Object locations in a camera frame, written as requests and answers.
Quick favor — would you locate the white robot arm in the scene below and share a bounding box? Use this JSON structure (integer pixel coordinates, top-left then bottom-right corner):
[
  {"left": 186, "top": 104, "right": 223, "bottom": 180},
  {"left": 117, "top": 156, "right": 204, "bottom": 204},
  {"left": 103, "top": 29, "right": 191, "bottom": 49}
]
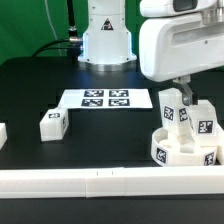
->
[{"left": 78, "top": 0, "right": 224, "bottom": 105}]

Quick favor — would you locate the black thick cable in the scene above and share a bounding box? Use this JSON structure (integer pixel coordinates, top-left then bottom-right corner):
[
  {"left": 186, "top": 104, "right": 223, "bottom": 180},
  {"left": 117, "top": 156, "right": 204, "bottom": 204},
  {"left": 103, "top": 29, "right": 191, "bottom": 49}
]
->
[{"left": 31, "top": 0, "right": 84, "bottom": 64}]

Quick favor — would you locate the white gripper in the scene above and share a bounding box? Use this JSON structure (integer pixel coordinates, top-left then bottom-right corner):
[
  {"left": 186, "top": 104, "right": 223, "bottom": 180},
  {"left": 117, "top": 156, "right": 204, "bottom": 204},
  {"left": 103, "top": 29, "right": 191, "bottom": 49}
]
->
[{"left": 139, "top": 6, "right": 224, "bottom": 105}]

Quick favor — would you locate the white U-shaped fence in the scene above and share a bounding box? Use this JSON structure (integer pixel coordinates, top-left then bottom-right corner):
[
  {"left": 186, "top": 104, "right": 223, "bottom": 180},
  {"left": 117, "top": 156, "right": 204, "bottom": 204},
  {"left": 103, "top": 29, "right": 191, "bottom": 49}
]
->
[{"left": 0, "top": 122, "right": 224, "bottom": 200}]

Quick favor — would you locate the thin grey cable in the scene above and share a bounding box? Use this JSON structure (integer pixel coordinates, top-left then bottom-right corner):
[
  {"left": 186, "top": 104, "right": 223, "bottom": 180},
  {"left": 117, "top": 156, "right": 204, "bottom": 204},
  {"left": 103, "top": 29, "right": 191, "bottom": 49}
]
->
[{"left": 44, "top": 0, "right": 64, "bottom": 57}]

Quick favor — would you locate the white marker sheet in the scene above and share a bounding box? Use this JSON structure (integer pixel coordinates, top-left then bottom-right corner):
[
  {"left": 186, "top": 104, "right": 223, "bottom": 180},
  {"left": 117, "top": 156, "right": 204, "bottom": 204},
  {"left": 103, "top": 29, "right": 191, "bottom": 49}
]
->
[{"left": 58, "top": 89, "right": 152, "bottom": 109}]

